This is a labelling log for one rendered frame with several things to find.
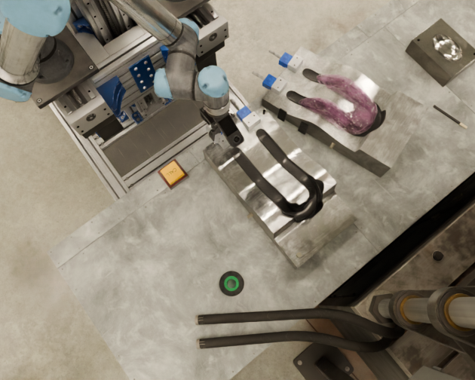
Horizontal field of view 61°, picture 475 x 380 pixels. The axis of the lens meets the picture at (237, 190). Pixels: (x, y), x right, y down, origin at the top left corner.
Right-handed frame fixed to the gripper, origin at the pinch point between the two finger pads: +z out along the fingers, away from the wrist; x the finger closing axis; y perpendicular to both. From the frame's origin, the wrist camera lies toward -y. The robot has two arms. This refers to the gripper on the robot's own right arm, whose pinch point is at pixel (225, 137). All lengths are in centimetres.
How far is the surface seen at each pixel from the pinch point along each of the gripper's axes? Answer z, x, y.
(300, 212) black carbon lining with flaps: 3.9, -4.0, -34.8
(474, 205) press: 12, -55, -70
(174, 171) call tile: 7.5, 19.9, 3.5
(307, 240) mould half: 5.1, -0.2, -43.2
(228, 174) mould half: 2.5, 6.6, -10.4
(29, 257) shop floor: 91, 105, 44
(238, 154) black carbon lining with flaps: 2.7, -0.4, -6.8
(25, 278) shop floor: 91, 112, 36
